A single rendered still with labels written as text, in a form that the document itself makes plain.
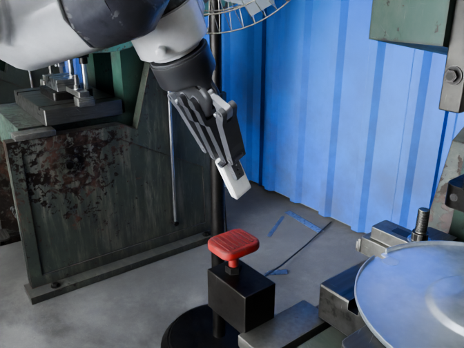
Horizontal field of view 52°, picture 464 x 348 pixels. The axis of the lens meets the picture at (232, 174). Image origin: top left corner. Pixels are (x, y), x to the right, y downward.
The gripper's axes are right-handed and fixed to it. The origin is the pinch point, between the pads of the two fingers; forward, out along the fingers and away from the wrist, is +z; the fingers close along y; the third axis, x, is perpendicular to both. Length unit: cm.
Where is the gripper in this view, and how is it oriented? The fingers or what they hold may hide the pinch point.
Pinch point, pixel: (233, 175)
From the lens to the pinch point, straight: 68.7
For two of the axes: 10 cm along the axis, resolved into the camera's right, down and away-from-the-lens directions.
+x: 7.2, -6.0, 3.5
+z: 3.4, 7.4, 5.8
